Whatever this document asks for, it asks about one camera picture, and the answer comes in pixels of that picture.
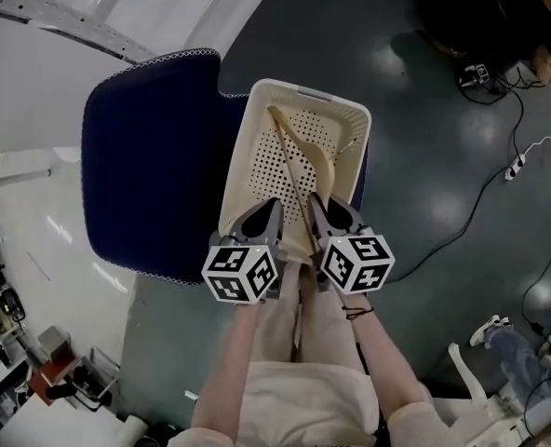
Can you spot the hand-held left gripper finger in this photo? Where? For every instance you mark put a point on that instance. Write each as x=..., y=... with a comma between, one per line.
x=273, y=231
x=250, y=228

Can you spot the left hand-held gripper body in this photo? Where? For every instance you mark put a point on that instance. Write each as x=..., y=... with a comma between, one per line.
x=238, y=273

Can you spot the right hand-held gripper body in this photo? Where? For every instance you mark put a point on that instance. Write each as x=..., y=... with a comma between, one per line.
x=357, y=263

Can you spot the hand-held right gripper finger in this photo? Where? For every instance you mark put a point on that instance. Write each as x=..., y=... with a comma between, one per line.
x=321, y=219
x=350, y=219

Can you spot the wooden clothes hanger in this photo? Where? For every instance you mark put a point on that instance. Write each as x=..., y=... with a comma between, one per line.
x=319, y=156

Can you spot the cream perforated laundry basket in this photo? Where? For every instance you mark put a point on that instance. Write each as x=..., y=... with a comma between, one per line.
x=261, y=156

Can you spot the person's right forearm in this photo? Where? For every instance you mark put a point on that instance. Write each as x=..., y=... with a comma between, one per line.
x=382, y=352

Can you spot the person's left forearm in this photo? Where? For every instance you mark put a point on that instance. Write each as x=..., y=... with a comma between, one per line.
x=229, y=361

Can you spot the grey box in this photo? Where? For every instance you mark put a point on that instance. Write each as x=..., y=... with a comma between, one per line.
x=54, y=342

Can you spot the black wrist band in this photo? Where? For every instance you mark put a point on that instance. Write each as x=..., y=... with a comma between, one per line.
x=357, y=314

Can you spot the person's beige trousers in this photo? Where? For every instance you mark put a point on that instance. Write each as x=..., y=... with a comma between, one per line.
x=317, y=324

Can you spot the navy blue fabric seat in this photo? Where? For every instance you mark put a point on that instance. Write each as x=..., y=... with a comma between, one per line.
x=154, y=166

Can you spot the person's white shirt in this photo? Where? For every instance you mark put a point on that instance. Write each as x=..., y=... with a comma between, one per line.
x=303, y=403

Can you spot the white power strip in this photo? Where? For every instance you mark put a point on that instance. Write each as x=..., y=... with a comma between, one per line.
x=515, y=166

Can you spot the white plastic chair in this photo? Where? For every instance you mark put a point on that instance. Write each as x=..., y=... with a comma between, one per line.
x=480, y=403

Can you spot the spare hand-held gripper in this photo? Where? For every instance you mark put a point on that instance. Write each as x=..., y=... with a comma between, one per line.
x=474, y=75

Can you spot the white paper roll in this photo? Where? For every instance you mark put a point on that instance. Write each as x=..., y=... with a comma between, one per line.
x=131, y=431

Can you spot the curved white table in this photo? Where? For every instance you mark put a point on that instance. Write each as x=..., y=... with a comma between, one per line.
x=29, y=91

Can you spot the white perforated metal beam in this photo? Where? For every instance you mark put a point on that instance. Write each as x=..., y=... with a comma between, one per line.
x=71, y=19

